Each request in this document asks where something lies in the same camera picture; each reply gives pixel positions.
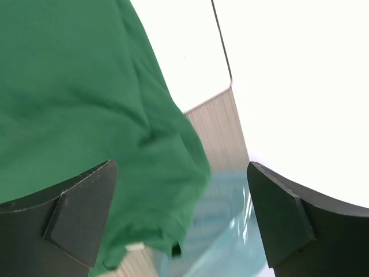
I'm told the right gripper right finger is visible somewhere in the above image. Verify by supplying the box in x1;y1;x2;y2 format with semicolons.
247;162;368;277

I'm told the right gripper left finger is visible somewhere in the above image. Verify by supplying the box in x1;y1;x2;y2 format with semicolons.
1;160;118;277

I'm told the green polo t shirt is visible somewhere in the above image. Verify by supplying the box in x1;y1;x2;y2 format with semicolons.
1;1;211;276

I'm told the teal plastic bin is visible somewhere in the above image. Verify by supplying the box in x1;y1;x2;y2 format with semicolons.
154;173;269;277

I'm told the white board mat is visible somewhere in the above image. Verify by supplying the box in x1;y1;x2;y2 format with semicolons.
132;0;231;113

